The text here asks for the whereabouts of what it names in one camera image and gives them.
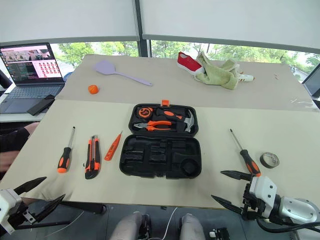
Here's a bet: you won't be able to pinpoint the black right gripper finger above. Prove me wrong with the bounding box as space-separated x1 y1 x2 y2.
220 170 254 182
211 194 245 216

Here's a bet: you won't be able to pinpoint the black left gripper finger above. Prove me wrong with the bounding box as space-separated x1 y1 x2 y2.
34 193 67 224
13 176 48 197

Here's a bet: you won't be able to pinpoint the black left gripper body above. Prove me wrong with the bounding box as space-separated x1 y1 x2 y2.
6 198 38 229

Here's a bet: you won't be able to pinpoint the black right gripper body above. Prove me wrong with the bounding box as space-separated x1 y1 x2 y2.
240 183 266 222

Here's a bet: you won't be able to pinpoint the black electrical tape roll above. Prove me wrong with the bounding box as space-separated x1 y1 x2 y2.
259 151 281 170

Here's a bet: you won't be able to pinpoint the black tool case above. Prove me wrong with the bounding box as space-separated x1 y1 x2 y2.
119 99 203 180

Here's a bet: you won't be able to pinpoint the small black white device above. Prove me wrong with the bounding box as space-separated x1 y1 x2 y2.
208 227 231 240

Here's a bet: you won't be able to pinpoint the grey rounded shape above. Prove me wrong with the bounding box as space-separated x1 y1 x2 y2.
109 211 152 240
178 213 206 240

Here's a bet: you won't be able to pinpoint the person in black clothes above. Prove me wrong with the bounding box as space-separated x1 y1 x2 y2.
0 121 41 174

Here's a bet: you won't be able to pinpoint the beige table cover sheet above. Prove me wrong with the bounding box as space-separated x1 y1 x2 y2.
54 53 320 112
0 99 320 210

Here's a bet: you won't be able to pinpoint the orange black utility knife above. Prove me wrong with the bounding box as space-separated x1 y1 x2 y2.
84 135 102 180

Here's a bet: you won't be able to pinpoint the flat black rectangular device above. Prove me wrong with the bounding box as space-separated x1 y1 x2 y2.
26 94 56 117

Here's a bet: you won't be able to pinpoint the orange voltage tester pen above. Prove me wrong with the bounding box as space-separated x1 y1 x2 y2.
104 130 124 162

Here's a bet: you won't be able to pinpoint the light green towel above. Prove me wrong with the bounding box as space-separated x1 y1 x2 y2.
194 51 241 90

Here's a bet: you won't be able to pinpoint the grey open laptop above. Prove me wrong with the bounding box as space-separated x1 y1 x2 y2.
0 42 66 115

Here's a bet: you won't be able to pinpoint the orange black tape measure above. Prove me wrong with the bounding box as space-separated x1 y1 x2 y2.
137 106 154 119

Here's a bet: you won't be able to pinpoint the small orange round object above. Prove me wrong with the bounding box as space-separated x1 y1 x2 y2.
87 84 100 96

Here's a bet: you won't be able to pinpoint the dark tablet screen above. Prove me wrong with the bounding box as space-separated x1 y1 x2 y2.
301 65 320 97

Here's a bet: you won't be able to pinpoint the red white canvas shoe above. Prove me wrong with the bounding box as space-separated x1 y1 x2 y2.
177 51 204 75

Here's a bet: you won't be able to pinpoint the purple silicone spatula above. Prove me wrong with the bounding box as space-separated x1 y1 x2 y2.
93 59 154 87

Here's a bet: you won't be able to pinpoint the white roller blind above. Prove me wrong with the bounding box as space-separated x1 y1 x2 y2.
0 0 140 49
139 0 320 55

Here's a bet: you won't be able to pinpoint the phillips screwdriver orange black handle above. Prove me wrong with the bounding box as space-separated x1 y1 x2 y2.
229 128 262 178

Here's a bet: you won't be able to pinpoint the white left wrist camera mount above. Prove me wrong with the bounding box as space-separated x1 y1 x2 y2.
0 188 23 236

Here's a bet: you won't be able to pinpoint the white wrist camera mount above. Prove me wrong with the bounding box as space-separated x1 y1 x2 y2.
249 175 279 219
0 188 23 236

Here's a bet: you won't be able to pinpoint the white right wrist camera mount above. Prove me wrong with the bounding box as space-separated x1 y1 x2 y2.
249 175 279 219

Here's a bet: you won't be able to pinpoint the black metal table frame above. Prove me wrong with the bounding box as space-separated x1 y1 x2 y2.
17 199 107 230

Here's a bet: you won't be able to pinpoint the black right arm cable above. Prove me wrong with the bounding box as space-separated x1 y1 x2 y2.
254 216 320 234

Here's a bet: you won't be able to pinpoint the flathead screwdriver orange black handle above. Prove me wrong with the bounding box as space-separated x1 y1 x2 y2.
56 126 76 174

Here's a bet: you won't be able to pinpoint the thin white cable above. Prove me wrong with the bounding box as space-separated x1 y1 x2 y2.
160 206 179 240

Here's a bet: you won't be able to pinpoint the claw hammer black orange handle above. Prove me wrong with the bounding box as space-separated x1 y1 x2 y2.
155 107 197 133

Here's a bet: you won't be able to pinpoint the orange handled pliers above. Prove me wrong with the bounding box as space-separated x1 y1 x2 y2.
133 120 174 132

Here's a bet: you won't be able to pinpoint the grey window frame post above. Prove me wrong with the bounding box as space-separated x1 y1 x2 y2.
133 0 152 59

